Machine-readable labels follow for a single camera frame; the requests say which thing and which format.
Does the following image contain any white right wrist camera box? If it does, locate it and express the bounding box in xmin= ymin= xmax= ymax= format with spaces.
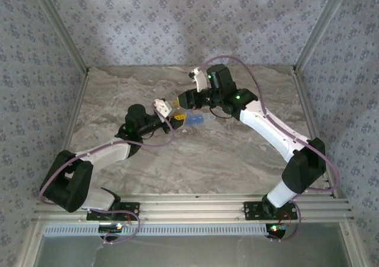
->
xmin=188 ymin=67 xmax=210 ymax=92

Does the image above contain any long aluminium base rail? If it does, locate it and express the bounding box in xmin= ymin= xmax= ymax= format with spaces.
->
xmin=31 ymin=193 xmax=355 ymax=223

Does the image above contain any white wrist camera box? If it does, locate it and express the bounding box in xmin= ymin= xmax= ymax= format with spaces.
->
xmin=152 ymin=98 xmax=173 ymax=122
xmin=188 ymin=67 xmax=210 ymax=92

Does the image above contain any purple cable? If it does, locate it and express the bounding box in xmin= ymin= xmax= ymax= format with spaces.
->
xmin=198 ymin=55 xmax=340 ymax=243
xmin=38 ymin=110 xmax=180 ymax=246

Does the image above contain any grey slotted cable duct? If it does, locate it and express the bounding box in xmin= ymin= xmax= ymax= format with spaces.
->
xmin=44 ymin=224 xmax=269 ymax=237

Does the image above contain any blue translucent pill organizer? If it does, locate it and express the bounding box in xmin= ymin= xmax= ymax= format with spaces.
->
xmin=177 ymin=110 xmax=217 ymax=127

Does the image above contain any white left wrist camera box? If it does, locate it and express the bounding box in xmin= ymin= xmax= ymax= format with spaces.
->
xmin=152 ymin=98 xmax=173 ymax=122

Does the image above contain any aluminium frame leg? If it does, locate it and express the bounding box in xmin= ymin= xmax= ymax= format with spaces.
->
xmin=17 ymin=222 xmax=45 ymax=267
xmin=339 ymin=222 xmax=370 ymax=267

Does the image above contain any aluminium side rail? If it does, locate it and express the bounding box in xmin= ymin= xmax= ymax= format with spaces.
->
xmin=44 ymin=70 xmax=91 ymax=201
xmin=291 ymin=67 xmax=340 ymax=200

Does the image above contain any aluminium frame post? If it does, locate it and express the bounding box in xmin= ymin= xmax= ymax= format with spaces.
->
xmin=292 ymin=0 xmax=355 ymax=72
xmin=31 ymin=0 xmax=90 ymax=74

